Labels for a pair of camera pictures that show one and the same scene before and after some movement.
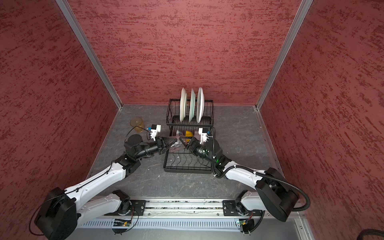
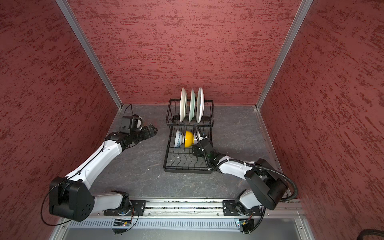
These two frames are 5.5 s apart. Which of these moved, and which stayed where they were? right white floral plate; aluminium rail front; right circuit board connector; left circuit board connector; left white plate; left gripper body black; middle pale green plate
Moved: left gripper body black
Stayed: right circuit board connector; left white plate; right white floral plate; left circuit board connector; middle pale green plate; aluminium rail front
